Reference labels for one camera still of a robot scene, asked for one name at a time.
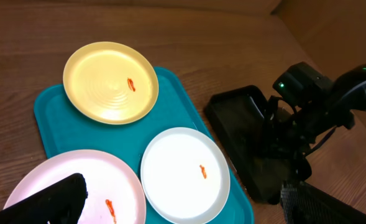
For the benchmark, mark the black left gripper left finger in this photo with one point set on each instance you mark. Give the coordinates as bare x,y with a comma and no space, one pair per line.
62,202

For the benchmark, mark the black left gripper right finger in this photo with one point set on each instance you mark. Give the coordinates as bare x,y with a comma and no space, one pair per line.
304,204

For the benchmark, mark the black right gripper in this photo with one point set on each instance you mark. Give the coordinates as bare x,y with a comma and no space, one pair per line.
299,121

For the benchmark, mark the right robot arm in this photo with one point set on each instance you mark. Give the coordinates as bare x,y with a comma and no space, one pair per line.
348,91

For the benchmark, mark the black water tray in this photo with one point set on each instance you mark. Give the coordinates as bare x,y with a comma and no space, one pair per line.
236,117

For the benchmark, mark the teal plastic tray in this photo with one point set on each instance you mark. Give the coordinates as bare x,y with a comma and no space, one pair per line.
63,128

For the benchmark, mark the pink white plate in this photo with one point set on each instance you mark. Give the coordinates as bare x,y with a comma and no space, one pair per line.
115,194

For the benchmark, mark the green rimmed plate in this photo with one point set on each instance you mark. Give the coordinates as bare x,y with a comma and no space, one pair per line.
110,83

